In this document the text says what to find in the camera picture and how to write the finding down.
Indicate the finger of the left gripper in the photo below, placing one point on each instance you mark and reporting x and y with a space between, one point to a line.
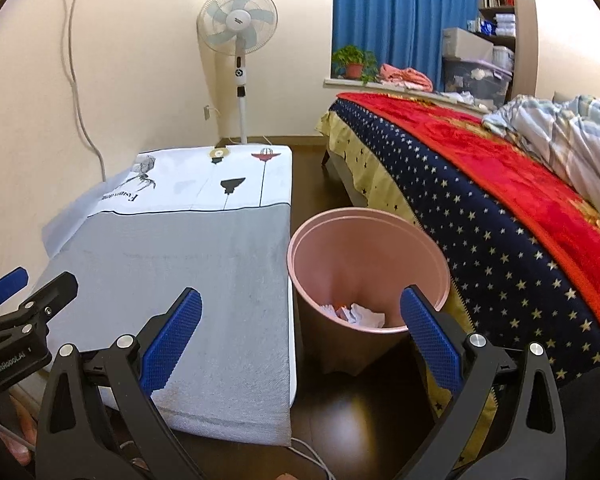
43 304
13 282

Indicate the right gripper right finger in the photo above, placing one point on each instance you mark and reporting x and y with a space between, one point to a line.
527 437

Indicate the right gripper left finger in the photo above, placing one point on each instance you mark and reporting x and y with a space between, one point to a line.
75 438

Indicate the white paper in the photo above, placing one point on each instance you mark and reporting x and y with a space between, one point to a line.
355 315

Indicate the pink plastic trash bin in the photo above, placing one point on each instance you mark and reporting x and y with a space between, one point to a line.
367 257

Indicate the bed with starry blanket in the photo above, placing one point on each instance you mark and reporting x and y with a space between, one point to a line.
522 247

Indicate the striped blue white duvet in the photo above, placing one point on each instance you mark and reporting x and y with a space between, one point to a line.
564 136

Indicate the dark plastic storage bin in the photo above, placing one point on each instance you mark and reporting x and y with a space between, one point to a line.
487 83

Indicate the white standing fan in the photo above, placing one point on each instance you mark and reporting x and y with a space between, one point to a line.
236 28

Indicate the pink folded clothes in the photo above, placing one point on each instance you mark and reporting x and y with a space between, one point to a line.
406 77

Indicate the white cardboard box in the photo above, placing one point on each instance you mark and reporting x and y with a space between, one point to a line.
463 45

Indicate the potted green plant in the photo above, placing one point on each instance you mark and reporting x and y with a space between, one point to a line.
353 63

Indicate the wooden bookshelf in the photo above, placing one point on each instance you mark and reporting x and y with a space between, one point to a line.
513 24

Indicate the blue curtain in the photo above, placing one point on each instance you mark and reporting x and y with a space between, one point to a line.
402 33

